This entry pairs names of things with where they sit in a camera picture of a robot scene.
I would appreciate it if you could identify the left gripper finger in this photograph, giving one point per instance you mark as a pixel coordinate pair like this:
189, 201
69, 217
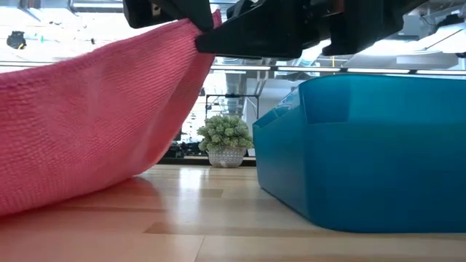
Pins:
193, 14

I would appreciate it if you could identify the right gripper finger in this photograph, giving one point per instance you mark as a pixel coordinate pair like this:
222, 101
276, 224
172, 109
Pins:
255, 36

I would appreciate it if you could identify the pink microfiber towel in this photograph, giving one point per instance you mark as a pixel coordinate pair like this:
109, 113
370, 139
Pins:
91, 120

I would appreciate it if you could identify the teal plastic bin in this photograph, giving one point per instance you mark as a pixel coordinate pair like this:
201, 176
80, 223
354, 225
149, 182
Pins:
364, 153

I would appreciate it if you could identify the long ceiling light bar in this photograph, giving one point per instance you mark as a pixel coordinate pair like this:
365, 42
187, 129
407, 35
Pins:
364, 70

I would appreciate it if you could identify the black metal rack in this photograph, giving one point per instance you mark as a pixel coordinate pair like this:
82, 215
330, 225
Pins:
233, 95

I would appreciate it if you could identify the green potted plant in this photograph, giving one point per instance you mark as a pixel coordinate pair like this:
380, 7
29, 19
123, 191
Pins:
225, 134

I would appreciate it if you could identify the black ceiling device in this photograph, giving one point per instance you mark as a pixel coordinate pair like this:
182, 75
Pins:
16, 40

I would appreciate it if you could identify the silver ventilation duct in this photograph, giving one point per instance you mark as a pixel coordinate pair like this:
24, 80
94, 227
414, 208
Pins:
234, 91

